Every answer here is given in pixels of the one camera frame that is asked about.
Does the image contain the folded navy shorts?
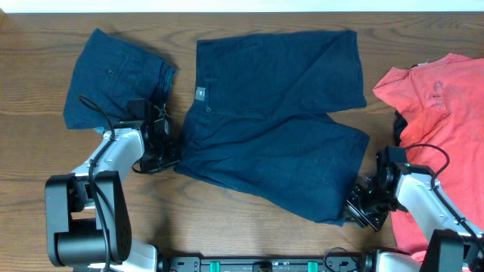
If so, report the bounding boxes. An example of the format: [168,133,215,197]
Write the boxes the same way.
[64,29,175,130]

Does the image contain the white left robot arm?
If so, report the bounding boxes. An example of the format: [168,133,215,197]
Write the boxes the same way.
[45,126,179,271]

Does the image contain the navy blue shorts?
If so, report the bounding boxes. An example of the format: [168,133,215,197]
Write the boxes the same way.
[175,30,369,225]

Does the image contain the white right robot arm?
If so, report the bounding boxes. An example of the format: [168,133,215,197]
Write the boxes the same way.
[343,162,483,271]

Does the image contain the red t-shirt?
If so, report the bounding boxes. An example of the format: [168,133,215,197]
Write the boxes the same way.
[372,52,484,272]

